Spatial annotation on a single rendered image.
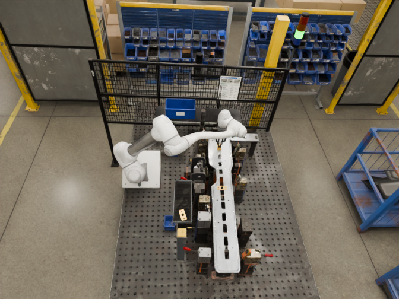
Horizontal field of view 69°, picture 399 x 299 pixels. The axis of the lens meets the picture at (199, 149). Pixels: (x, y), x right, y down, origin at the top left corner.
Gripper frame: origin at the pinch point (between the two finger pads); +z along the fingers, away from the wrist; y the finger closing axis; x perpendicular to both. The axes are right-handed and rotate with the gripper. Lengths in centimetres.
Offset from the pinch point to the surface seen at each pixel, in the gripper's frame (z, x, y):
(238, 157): 9.0, -8.1, 19.2
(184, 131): 35, 49, -34
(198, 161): -9.8, -29.3, -20.9
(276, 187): 35, -23, 60
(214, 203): 5, -62, -7
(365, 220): 85, -31, 174
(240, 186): 6.9, -43.1, 16.6
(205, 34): -9, 194, -11
